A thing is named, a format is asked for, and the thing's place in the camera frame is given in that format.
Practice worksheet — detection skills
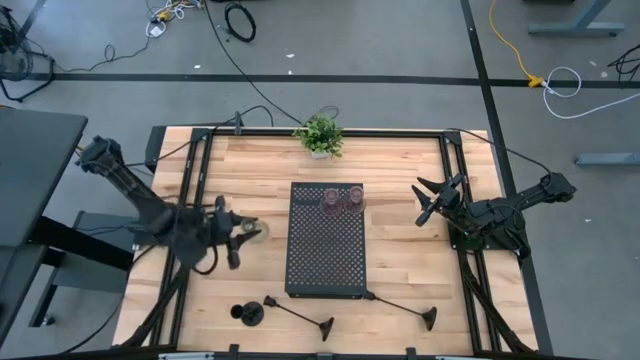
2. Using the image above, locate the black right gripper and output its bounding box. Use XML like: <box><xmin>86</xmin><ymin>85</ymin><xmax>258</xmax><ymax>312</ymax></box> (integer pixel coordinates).
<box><xmin>410</xmin><ymin>172</ymin><xmax>469</xmax><ymax>229</ymax></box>

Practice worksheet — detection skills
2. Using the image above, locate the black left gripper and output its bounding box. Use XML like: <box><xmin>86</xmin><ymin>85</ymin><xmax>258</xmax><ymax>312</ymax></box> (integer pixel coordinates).
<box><xmin>207</xmin><ymin>194</ymin><xmax>263</xmax><ymax>271</ymax></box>

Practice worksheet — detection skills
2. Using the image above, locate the clear glass candle holder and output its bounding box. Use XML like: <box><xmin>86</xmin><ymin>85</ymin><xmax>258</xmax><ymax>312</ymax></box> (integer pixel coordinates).
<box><xmin>239</xmin><ymin>218</ymin><xmax>271</xmax><ymax>245</ymax></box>

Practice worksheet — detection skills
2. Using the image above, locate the pink ribbed glass candle holder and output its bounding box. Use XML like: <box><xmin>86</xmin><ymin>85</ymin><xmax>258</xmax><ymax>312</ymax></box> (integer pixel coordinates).
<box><xmin>343</xmin><ymin>184</ymin><xmax>368</xmax><ymax>215</ymax></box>
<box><xmin>319</xmin><ymin>187</ymin><xmax>344</xmax><ymax>218</ymax></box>

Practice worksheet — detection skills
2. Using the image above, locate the short black candle holder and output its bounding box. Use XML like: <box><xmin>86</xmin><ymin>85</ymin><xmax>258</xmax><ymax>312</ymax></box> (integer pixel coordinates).
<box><xmin>229</xmin><ymin>300</ymin><xmax>265</xmax><ymax>328</ymax></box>

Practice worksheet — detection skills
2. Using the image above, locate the tall black candlestick holder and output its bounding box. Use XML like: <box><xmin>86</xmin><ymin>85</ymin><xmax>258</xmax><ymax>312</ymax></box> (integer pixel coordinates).
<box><xmin>362</xmin><ymin>290</ymin><xmax>439</xmax><ymax>332</ymax></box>
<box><xmin>262</xmin><ymin>294</ymin><xmax>336</xmax><ymax>343</ymax></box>

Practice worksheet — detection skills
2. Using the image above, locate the black perforated metal riser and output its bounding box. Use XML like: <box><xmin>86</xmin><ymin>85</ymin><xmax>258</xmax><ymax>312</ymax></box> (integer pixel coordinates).
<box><xmin>284</xmin><ymin>181</ymin><xmax>369</xmax><ymax>300</ymax></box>

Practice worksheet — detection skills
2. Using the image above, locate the small green potted plant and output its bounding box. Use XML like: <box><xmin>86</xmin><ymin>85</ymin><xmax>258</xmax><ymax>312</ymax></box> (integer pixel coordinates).
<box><xmin>292</xmin><ymin>113</ymin><xmax>346</xmax><ymax>160</ymax></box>

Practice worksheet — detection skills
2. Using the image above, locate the grey table foot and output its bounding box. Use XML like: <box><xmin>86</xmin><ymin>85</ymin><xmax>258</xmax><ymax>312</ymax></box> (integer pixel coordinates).
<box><xmin>574</xmin><ymin>152</ymin><xmax>640</xmax><ymax>167</ymax></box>

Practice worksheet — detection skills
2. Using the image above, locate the black desk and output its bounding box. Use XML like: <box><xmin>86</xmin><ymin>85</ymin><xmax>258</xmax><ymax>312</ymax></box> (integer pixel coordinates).
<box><xmin>0</xmin><ymin>107</ymin><xmax>136</xmax><ymax>346</ymax></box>

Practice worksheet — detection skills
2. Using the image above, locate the grey table leg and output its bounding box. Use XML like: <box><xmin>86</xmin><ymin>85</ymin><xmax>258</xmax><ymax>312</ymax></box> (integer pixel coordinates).
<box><xmin>527</xmin><ymin>0</ymin><xmax>626</xmax><ymax>37</ymax></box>

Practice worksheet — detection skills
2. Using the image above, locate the black aluminium table frame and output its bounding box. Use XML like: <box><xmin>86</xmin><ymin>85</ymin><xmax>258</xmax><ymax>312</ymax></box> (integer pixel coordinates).
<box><xmin>112</xmin><ymin>124</ymin><xmax>539</xmax><ymax>360</ymax></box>

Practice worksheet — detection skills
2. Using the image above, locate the yellow extension cable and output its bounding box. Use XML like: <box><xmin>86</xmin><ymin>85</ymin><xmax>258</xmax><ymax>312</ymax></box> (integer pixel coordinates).
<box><xmin>488</xmin><ymin>0</ymin><xmax>546</xmax><ymax>89</ymax></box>

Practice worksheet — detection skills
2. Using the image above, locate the white floor cable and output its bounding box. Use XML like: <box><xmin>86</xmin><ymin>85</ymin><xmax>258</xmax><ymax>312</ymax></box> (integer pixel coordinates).
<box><xmin>542</xmin><ymin>66</ymin><xmax>640</xmax><ymax>120</ymax></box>

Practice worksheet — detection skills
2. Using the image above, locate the long black cable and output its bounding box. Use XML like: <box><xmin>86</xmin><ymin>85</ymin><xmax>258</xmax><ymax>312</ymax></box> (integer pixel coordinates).
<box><xmin>202</xmin><ymin>0</ymin><xmax>306</xmax><ymax>126</ymax></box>

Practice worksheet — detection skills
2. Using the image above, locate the black coiled cable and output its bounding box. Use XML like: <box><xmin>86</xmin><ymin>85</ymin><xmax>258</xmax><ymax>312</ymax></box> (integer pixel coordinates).
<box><xmin>223</xmin><ymin>2</ymin><xmax>257</xmax><ymax>44</ymax></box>

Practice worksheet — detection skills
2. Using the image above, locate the white cable bundle power strip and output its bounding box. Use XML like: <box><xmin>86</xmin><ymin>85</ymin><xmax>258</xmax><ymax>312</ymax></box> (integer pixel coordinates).
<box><xmin>144</xmin><ymin>0</ymin><xmax>204</xmax><ymax>39</ymax></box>

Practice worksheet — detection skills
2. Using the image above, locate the black cable tangle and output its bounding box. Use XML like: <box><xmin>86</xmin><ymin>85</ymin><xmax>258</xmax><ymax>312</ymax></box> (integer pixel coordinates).
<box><xmin>607</xmin><ymin>43</ymin><xmax>640</xmax><ymax>84</ymax></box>

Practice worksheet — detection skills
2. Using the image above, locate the black wire floor fan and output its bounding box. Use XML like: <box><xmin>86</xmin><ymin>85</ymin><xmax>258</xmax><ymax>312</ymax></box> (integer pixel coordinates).
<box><xmin>0</xmin><ymin>4</ymin><xmax>56</xmax><ymax>104</ymax></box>

